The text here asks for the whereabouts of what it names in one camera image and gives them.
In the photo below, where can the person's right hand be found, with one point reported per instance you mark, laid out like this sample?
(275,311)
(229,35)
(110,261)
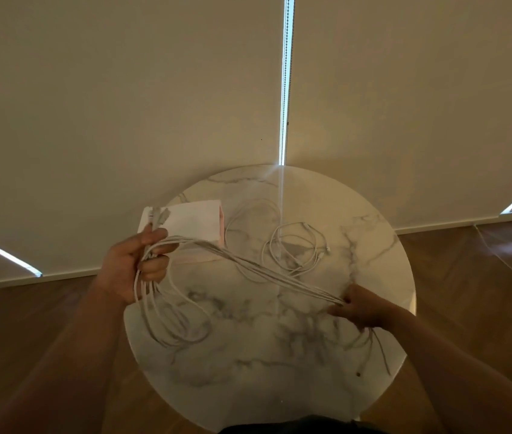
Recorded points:
(367,309)

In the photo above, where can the round marble table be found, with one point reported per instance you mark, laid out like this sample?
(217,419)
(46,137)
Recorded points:
(364,266)

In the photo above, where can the black shorts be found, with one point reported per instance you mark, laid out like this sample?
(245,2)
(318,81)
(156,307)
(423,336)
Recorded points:
(301,427)

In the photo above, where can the person's left hand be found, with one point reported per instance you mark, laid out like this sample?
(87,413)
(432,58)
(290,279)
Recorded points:
(125,271)

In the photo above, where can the person's right forearm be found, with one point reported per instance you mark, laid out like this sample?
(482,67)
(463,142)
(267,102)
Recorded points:
(464,379)

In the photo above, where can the white pink box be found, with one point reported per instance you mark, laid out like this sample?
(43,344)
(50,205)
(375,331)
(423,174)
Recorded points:
(192,221)

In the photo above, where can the person's left forearm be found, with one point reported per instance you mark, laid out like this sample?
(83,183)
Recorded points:
(66,366)

